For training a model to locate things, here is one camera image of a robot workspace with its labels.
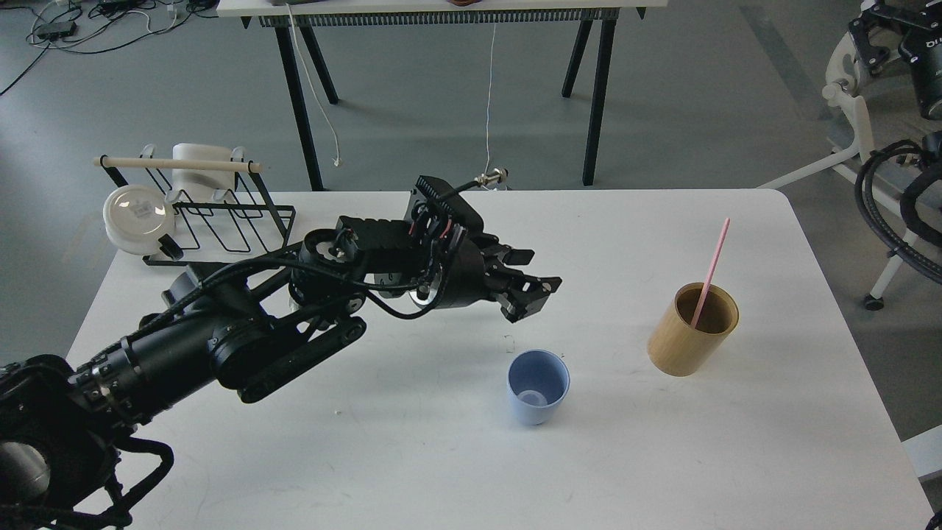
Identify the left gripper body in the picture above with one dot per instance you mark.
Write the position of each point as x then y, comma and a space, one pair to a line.
471, 275

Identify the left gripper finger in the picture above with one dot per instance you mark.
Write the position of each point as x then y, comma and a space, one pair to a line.
494, 253
520, 295

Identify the blue cup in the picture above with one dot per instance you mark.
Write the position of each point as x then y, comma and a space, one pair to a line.
537, 381

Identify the pink chopstick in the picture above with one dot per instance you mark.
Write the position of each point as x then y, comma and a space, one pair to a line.
713, 265

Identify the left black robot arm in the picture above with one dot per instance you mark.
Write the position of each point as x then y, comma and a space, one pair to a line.
69, 455

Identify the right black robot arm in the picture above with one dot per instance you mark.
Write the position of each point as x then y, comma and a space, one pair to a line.
920, 48

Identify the bamboo cup holder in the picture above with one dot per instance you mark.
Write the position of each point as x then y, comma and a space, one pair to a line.
679, 348

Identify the background table black legs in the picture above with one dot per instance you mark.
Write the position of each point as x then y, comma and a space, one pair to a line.
306, 16

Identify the white office chair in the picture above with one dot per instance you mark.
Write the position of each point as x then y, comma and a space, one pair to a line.
844, 79

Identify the black wire dish rack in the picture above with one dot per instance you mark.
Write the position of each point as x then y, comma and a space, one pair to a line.
219, 216

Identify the wooden rack handle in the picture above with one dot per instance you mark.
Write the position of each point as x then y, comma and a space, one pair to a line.
106, 161

